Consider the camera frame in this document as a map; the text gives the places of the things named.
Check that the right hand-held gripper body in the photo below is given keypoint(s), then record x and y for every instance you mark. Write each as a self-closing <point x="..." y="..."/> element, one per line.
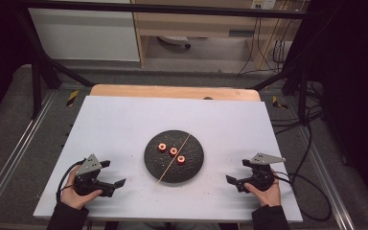
<point x="262" y="177"/>

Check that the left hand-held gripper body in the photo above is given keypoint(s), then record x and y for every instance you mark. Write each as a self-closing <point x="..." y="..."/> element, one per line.
<point x="87" y="167"/>

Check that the round black speckled plate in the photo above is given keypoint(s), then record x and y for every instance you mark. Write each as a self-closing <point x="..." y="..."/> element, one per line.
<point x="190" y="167"/>

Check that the thin bamboo skewer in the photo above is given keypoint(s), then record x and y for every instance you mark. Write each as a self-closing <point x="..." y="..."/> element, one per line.
<point x="165" y="172"/>

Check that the person's right hand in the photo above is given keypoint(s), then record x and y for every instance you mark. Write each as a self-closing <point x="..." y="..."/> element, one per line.
<point x="270" y="197"/>

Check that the person's left hand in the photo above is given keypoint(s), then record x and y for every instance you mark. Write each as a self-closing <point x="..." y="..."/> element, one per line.
<point x="72" y="198"/>

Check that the white board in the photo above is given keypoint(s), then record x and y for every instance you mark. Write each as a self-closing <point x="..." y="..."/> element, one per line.
<point x="108" y="127"/>

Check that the yellow black tape strip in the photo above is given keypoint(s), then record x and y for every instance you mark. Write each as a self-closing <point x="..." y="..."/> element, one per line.
<point x="278" y="103"/>
<point x="72" y="98"/>

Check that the wooden table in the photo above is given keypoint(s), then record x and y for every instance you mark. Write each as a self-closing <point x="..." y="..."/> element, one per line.
<point x="172" y="92"/>

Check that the white cabinet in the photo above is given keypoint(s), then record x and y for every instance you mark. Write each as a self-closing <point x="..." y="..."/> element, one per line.
<point x="83" y="35"/>

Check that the white power strip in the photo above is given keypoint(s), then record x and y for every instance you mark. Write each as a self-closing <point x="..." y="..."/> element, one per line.
<point x="174" y="40"/>

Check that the light wooden desk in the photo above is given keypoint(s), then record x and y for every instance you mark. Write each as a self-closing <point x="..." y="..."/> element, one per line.
<point x="188" y="25"/>

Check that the aluminium floor rail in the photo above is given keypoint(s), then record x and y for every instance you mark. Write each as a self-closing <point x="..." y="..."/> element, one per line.
<point x="12" y="153"/>
<point x="329" y="179"/>

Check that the white wall socket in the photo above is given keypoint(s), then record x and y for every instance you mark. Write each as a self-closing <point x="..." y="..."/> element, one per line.
<point x="263" y="4"/>

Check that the black metal frame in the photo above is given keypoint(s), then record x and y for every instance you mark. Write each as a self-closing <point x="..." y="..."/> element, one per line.
<point x="172" y="9"/>

